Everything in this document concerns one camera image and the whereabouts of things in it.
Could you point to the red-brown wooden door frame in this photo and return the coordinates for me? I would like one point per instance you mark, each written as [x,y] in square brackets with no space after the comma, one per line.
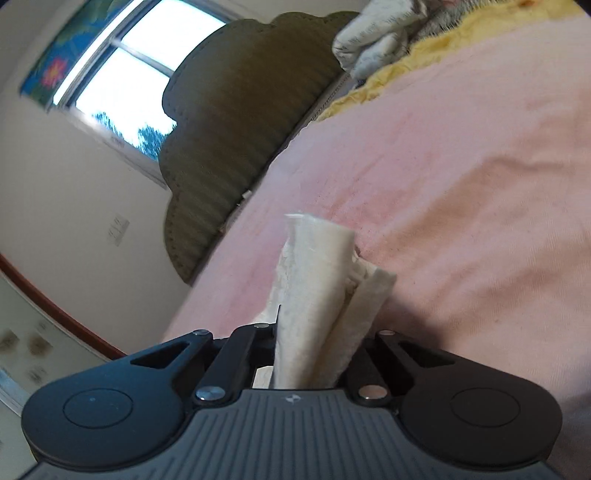
[39,299]

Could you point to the window with white frame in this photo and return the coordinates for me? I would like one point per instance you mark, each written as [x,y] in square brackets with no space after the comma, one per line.
[118,83]

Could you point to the white wall socket plate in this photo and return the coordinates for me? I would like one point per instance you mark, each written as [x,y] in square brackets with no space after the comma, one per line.
[117,229]

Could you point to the olive green padded headboard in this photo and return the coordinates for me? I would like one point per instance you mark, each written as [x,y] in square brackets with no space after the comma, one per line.
[236,99]

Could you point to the white floral wardrobe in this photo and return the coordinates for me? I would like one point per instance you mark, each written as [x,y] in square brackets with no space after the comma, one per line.
[34,352]

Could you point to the white printed pillow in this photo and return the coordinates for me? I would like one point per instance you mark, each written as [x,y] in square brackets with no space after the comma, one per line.
[384,31]

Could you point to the colourful floral curtain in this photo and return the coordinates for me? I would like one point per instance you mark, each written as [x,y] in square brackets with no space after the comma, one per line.
[67,47]

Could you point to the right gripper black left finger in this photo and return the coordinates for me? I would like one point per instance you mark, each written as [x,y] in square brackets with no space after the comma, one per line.
[129,409]

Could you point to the pink floral bed sheet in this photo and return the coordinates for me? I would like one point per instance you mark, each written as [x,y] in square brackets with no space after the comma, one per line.
[469,179]

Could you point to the yellow blanket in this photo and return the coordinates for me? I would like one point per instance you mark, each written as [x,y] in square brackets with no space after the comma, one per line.
[483,20]

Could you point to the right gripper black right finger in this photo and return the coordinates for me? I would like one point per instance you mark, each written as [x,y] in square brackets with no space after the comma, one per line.
[456,409]

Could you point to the cream white pants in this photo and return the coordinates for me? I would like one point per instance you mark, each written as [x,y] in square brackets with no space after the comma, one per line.
[324,299]

